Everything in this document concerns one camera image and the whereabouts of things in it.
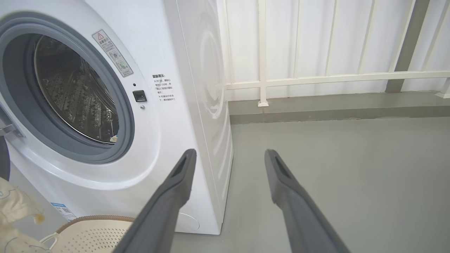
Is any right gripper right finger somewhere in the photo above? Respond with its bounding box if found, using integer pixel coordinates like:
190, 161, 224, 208
264, 149, 351, 253

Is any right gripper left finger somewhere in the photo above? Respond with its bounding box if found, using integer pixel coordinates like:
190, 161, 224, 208
113, 149, 197, 253

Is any cream bear print garment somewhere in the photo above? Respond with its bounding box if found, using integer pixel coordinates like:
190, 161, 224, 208
0, 177, 53, 253

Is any white front-load washing machine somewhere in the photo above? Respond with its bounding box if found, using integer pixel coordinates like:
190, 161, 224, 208
0, 0, 234, 235

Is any cream perforated laundry basket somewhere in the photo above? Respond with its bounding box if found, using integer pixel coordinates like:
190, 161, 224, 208
39, 215, 136, 253

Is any blue white energy label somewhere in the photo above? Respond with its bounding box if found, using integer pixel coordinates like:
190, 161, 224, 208
50, 202, 77, 221

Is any white metal railing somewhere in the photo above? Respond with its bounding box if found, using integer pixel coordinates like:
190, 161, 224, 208
220, 0, 450, 108

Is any grey warning label sticker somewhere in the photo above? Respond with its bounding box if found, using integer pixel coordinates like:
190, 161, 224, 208
92, 30, 134, 78

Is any grey metal post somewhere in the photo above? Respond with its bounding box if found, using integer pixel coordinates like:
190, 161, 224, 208
386, 0, 431, 93

